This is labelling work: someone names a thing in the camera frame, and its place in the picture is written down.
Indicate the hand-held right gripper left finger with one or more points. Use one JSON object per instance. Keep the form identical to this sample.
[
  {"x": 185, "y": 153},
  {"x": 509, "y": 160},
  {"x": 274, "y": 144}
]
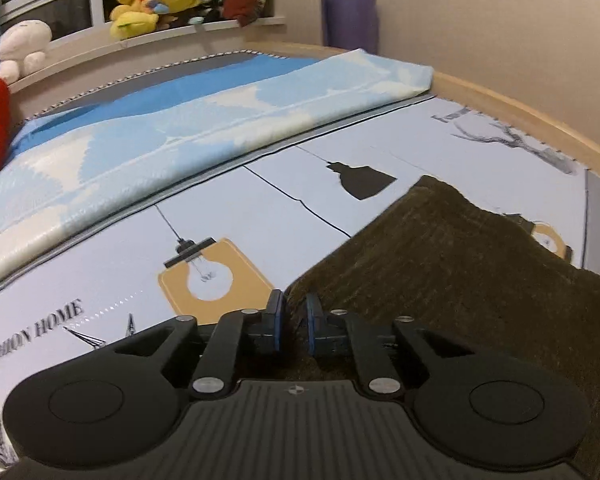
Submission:
[{"x": 278, "y": 321}]

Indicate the black and white plush toy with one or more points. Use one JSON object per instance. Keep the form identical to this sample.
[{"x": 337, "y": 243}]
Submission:
[{"x": 209, "y": 2}]

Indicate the printed light bed sheet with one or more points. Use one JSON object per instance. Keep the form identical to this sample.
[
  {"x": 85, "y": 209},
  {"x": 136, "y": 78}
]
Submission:
[{"x": 280, "y": 220}]

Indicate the white window sill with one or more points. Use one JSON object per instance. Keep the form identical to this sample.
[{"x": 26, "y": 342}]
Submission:
[{"x": 145, "y": 42}]

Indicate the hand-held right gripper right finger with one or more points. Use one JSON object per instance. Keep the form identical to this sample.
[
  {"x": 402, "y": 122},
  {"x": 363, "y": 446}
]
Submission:
[{"x": 310, "y": 322}]

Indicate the blue and white blanket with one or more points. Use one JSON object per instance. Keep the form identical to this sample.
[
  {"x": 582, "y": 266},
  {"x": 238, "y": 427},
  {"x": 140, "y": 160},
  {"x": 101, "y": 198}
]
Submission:
[{"x": 180, "y": 125}]

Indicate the purple rolled mat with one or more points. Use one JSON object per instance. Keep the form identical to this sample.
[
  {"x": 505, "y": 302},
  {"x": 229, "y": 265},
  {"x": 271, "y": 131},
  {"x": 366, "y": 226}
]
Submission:
[{"x": 350, "y": 25}]

